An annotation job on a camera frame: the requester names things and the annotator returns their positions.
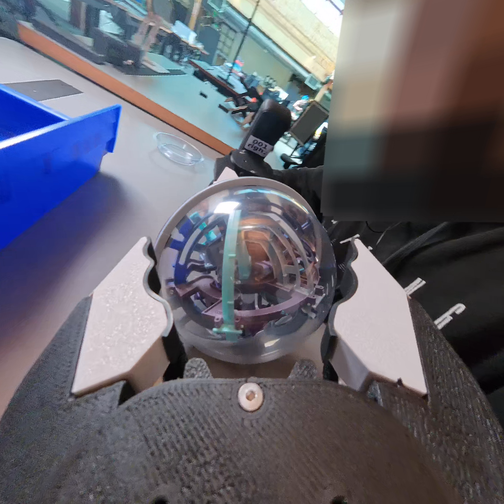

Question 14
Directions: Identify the person's black hoodie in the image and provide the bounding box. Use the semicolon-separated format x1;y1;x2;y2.
325;218;504;394

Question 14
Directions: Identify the clear plastic dish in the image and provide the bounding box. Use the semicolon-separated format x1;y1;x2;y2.
153;132;205;167

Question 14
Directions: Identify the blue plastic bin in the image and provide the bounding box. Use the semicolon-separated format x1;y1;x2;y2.
0;83;122;250

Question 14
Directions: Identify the dark grey table mat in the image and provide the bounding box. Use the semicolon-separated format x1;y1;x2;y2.
6;80;83;101

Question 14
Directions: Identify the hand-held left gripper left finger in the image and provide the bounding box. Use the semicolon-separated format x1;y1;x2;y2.
70;236;187;396

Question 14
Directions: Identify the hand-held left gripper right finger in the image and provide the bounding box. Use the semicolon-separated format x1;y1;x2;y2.
320;238;430;396

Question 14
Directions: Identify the person's right forearm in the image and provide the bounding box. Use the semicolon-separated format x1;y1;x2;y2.
276;165;325;221

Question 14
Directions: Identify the clear plastic maze ball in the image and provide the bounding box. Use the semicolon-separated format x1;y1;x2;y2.
154;176;338;365

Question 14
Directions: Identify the black computer monitor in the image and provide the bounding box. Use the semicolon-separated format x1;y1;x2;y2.
291;102;329;147

